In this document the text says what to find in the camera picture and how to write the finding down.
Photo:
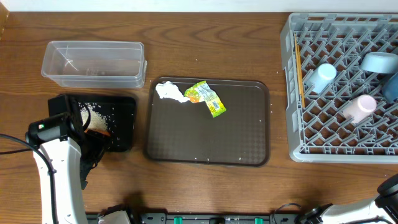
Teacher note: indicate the crumpled white tissue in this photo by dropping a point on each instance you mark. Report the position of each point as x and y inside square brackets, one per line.
[170, 91]

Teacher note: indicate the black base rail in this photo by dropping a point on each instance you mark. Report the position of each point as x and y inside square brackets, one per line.
[160, 216]

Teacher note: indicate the grey dishwasher rack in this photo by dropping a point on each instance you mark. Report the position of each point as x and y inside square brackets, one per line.
[319, 132]

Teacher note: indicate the dark blue plate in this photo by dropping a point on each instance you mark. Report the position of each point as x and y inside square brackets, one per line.
[390, 89]

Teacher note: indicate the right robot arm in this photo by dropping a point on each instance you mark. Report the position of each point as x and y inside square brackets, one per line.
[380, 209]

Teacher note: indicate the light blue cup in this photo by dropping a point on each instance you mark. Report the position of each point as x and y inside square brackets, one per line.
[321, 77]

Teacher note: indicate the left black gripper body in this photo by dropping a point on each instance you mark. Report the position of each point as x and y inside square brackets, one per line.
[94, 149]

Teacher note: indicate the pile of white rice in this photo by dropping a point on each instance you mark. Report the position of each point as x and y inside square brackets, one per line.
[103, 117]

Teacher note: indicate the clear plastic bin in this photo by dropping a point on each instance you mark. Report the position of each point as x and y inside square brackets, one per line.
[95, 64]

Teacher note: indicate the pale pink cup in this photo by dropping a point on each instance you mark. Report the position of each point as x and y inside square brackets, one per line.
[360, 108]

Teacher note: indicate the green snack wrapper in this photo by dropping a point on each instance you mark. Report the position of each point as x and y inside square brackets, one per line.
[201, 92]

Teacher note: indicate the black plastic tray bin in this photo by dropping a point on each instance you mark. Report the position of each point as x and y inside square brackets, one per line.
[125, 113]

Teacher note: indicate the light blue bowl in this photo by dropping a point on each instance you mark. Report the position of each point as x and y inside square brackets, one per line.
[380, 62]

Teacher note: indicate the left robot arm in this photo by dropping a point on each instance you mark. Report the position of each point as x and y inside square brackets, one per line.
[65, 151]

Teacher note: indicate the dark brown serving tray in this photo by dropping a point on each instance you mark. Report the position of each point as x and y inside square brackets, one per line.
[187, 132]

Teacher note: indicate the orange carrot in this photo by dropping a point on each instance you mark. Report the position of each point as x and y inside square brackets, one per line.
[98, 131]

